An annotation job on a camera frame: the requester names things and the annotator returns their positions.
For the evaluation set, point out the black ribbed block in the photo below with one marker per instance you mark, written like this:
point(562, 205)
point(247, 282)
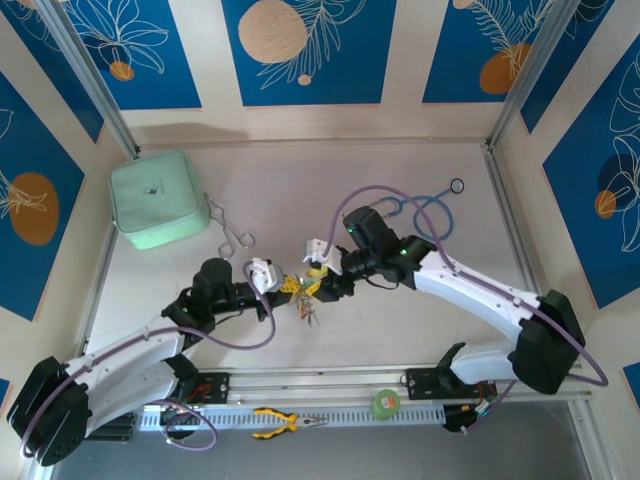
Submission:
point(117, 431)

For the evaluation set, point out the steel keyring plate with rings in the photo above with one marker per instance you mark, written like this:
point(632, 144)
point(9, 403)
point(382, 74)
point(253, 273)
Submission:
point(312, 320)

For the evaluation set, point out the mint green zip pouch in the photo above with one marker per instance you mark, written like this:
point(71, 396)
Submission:
point(150, 200)

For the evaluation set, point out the blue floral wall panel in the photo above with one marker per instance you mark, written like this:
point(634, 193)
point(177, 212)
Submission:
point(590, 50)
point(50, 75)
point(575, 225)
point(50, 165)
point(165, 75)
point(450, 60)
point(350, 75)

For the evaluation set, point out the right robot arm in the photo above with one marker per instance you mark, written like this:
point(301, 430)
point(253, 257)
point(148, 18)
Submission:
point(475, 295)

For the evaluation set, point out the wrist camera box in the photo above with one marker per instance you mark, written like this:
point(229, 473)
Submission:
point(320, 252)
point(262, 275)

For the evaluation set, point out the aluminium front rail frame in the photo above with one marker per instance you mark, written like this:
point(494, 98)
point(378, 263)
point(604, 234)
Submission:
point(320, 385)

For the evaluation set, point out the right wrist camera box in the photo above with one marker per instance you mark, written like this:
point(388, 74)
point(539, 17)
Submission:
point(320, 252)

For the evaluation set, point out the green tape roll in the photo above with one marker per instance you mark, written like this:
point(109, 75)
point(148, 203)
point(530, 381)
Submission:
point(384, 406)

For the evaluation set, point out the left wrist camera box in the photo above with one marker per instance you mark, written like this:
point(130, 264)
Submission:
point(262, 275)

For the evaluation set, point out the blue stethoscope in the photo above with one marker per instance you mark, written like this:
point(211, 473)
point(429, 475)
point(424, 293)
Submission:
point(457, 186)

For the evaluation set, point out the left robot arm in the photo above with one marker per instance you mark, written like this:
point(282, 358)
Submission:
point(125, 350)

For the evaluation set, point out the aluminium corner post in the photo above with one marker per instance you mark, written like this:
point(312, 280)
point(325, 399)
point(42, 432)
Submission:
point(95, 80)
point(529, 75)

